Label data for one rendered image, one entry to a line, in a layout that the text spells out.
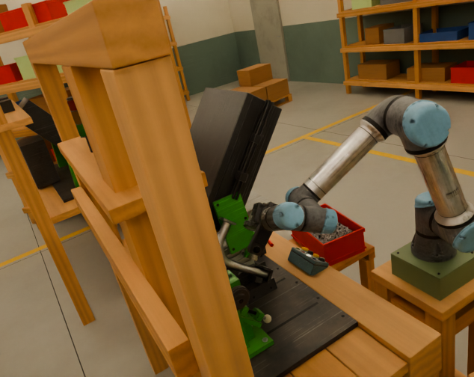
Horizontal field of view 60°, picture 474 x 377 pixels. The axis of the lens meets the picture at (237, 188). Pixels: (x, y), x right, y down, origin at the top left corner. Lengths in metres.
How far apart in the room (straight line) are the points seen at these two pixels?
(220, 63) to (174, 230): 10.97
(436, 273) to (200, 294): 0.99
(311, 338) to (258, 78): 7.09
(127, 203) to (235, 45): 10.97
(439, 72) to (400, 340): 5.85
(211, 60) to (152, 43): 10.85
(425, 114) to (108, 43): 0.84
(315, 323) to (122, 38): 1.11
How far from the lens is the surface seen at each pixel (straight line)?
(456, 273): 1.62
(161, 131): 0.65
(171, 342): 0.95
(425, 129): 1.20
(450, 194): 1.36
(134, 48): 0.62
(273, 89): 7.92
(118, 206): 0.98
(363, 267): 2.00
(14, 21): 4.74
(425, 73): 7.07
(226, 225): 1.48
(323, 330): 1.43
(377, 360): 1.37
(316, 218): 1.18
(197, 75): 11.28
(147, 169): 0.65
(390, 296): 1.76
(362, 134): 1.31
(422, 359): 1.41
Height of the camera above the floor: 1.90
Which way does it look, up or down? 24 degrees down
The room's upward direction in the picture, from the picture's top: 13 degrees counter-clockwise
